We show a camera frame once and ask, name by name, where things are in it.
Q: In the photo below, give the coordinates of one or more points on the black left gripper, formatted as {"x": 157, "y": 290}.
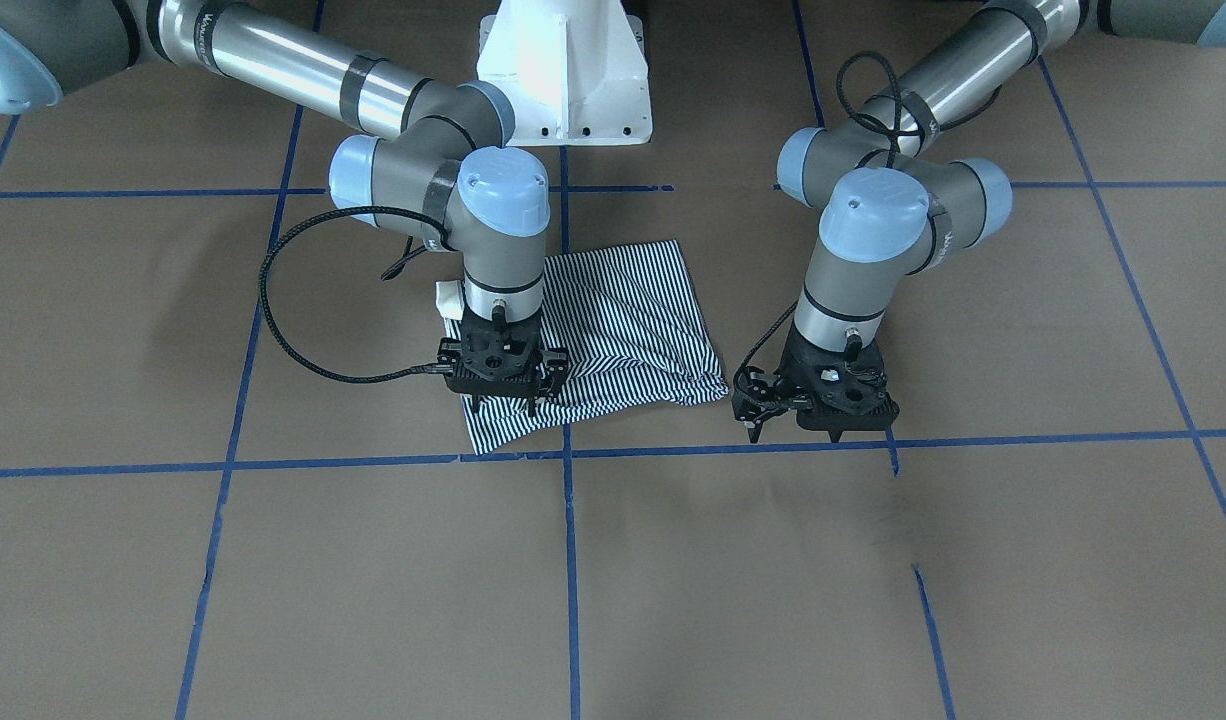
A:
{"x": 799, "y": 367}

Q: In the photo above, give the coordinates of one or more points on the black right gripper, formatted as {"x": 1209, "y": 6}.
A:
{"x": 554, "y": 366}

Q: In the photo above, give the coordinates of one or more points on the navy white striped polo shirt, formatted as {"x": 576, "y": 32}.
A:
{"x": 629, "y": 318}

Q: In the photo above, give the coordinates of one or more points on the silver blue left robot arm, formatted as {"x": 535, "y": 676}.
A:
{"x": 886, "y": 213}

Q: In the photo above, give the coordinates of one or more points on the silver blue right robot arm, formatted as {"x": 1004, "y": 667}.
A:
{"x": 426, "y": 159}

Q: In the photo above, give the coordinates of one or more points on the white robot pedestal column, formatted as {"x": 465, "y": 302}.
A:
{"x": 576, "y": 72}

